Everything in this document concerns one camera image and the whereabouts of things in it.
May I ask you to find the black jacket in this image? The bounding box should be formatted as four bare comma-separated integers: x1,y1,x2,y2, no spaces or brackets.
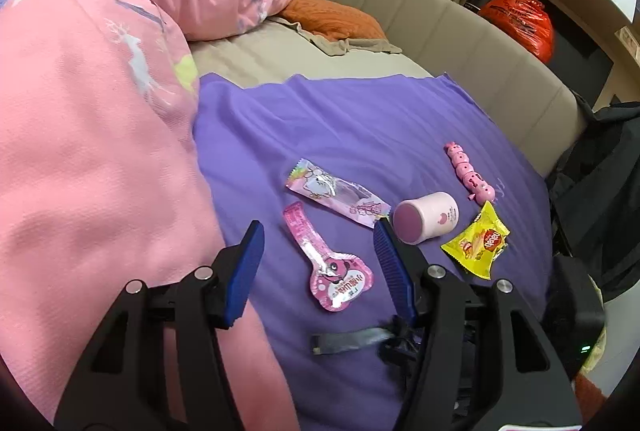
547,98,640,301

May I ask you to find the dark foil wrapper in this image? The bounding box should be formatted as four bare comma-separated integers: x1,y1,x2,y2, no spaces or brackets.
310,327,395,356

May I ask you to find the pink cylindrical jar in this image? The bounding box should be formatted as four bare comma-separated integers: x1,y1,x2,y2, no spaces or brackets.
392,191,459,245

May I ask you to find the beige bed headboard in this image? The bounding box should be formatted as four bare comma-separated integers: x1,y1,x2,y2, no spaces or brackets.
330,0,585,176

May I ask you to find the orange pillow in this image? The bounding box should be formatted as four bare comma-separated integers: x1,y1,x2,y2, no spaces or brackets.
278,0,386,41

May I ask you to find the beige bed sheet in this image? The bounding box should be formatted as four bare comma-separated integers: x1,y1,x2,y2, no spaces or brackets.
191,20,428,88

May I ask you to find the yellow wafer snack packet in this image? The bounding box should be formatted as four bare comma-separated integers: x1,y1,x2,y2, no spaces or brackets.
440,201,510,281

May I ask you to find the pink unicorn candy wrapper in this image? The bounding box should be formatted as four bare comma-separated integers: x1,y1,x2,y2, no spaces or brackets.
285,159,392,229

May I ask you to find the pink patterned duvet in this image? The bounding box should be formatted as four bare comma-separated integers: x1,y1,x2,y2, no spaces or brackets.
1,0,292,419

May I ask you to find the pink bone-shaped packet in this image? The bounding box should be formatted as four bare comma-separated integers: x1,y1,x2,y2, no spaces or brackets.
283,202,374,313

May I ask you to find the large red plastic bag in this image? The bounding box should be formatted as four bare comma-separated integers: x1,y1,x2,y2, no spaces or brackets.
480,0,554,64

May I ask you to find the purple blanket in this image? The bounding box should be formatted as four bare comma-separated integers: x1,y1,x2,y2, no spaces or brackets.
194,73,552,430

